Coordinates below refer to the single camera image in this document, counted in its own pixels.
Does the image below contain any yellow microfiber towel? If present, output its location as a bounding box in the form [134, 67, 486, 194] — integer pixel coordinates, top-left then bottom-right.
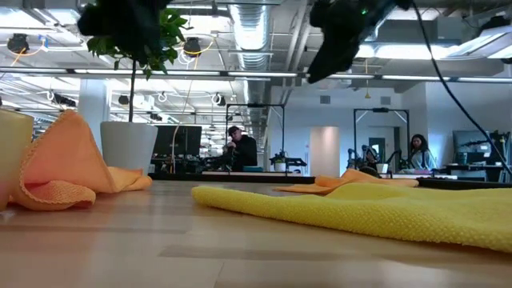
[190, 182, 512, 254]

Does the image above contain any black background monitor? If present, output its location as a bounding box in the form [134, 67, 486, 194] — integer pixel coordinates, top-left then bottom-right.
[153, 125, 203, 159]

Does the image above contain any person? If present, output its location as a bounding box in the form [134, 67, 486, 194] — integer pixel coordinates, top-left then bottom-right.
[407, 134, 438, 171]
[223, 126, 259, 173]

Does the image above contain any yellow translucent plastic tray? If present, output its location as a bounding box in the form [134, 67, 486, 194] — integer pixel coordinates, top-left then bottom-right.
[0, 107, 35, 212]

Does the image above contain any long ceiling light strip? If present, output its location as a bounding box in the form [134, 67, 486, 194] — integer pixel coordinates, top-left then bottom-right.
[74, 68, 512, 83]

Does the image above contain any small background potted plant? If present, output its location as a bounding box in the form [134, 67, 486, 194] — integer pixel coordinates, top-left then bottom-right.
[273, 150, 288, 172]

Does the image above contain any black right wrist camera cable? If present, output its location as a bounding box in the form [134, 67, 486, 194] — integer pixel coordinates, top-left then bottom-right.
[410, 0, 512, 178]

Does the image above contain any black ceiling camera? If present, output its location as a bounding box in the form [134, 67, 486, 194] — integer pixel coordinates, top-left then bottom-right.
[183, 36, 202, 58]

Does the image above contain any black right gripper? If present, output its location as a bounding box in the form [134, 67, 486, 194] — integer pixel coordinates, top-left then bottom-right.
[306, 0, 413, 85]

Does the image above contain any black metal stand frame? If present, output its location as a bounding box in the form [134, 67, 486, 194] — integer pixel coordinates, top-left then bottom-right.
[225, 102, 286, 173]
[353, 107, 411, 169]

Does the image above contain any silver ceiling air duct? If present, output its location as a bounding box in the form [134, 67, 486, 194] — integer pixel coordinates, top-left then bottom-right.
[228, 0, 274, 74]

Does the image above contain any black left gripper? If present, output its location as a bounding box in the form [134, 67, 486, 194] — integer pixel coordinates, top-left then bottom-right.
[78, 0, 173, 66]

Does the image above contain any green leafy plant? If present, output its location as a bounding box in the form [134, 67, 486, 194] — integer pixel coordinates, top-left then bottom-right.
[86, 7, 194, 123]

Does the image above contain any orange microfiber towel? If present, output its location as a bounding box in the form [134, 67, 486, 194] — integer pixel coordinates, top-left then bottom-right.
[10, 110, 154, 212]
[274, 168, 419, 196]

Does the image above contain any pale door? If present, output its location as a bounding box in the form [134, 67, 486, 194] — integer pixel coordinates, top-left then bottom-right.
[310, 126, 341, 178]

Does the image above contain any black aluminium table frame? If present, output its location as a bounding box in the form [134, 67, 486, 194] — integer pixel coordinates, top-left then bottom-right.
[150, 171, 512, 190]

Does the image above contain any white plant pot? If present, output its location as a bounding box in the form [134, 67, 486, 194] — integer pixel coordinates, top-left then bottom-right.
[99, 121, 159, 174]

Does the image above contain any grey background monitor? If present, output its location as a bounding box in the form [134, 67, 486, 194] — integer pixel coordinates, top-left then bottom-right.
[452, 130, 493, 155]

